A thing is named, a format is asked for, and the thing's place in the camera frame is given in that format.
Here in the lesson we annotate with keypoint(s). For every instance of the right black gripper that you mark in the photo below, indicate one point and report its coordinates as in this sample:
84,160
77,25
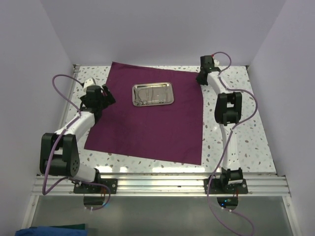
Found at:
200,81

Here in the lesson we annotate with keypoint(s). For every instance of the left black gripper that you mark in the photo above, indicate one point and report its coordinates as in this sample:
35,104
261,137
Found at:
109,101

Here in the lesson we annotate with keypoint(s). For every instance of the purple surgical cloth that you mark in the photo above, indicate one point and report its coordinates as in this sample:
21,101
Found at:
167,132

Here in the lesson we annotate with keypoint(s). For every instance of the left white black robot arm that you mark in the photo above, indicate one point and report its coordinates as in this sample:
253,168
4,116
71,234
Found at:
59,154

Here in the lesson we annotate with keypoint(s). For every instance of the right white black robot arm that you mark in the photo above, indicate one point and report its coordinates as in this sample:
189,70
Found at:
228,176

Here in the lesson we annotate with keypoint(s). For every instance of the steel instrument tray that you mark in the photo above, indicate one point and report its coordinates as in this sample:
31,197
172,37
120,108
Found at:
156,94

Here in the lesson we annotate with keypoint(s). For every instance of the blue cloth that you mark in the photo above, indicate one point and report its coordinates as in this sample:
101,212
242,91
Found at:
51,231

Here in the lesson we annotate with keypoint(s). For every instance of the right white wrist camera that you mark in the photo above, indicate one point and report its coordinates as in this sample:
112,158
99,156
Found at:
216,62

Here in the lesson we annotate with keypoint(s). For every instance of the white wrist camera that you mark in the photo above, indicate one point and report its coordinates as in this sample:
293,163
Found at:
216,62
89,82

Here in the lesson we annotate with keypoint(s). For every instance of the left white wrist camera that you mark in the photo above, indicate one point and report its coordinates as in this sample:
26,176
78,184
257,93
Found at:
89,82

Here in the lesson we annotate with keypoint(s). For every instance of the aluminium left side rail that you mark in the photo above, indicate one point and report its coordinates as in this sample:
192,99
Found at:
76,69

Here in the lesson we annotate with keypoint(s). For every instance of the aluminium rail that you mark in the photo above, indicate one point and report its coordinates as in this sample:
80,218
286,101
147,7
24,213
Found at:
191,184
76,69

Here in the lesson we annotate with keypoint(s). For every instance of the aluminium front rail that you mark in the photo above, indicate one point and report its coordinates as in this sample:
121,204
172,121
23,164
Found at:
191,184

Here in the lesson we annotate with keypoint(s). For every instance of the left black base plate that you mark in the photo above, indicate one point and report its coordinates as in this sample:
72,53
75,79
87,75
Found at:
104,185

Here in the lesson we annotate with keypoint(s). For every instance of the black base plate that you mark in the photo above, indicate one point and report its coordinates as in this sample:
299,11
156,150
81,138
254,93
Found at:
216,187
104,185

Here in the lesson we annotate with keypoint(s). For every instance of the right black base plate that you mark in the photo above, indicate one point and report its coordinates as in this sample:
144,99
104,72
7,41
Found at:
216,187

